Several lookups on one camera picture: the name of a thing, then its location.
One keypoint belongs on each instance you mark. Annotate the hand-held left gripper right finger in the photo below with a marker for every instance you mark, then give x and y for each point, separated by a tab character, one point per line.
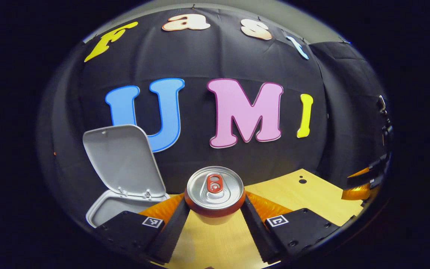
258	231

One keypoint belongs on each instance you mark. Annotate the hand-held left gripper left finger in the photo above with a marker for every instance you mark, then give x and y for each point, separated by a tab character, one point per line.
170	228

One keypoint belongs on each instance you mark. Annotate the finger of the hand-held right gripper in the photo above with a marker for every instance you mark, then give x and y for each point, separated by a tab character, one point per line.
364	179
357	193

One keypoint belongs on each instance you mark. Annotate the red pop can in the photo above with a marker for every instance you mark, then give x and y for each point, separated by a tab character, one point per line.
215	194

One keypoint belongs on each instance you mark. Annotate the white desktop garbage bin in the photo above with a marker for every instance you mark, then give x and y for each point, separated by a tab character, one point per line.
123	160

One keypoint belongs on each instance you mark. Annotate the wooden desktop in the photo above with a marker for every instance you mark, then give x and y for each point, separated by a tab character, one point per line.
304	198

